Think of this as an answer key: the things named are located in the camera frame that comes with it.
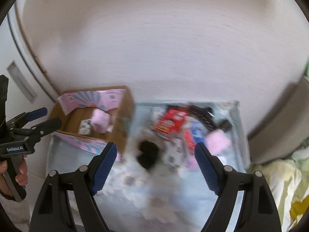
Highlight white cabinet door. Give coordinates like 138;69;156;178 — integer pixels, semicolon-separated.
0;2;59;175

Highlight black sock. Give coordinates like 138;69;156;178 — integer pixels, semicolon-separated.
137;140;159;170

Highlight yellow green floral bedding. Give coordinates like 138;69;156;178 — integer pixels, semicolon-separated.
248;147;309;231

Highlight floral blue table cloth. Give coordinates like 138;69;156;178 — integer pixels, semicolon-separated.
46;101;250;231

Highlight red snack packet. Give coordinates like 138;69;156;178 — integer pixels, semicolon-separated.
154;106;188;140

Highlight white patterned card pack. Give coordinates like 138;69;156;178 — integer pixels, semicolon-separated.
78;119;92;136

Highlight person's left hand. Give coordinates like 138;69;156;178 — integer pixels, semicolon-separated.
1;155;28;197

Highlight cardboard box pink lining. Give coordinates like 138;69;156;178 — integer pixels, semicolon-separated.
49;85;135;154

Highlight blue red floss pick box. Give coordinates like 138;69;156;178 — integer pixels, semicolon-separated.
183;120;207;150

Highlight pink fluffy slipper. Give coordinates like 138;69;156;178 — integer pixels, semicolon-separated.
91;108;111;134
204;129;232;155

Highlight black spiral hair clip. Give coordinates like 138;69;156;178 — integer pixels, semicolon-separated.
188;105;232;132

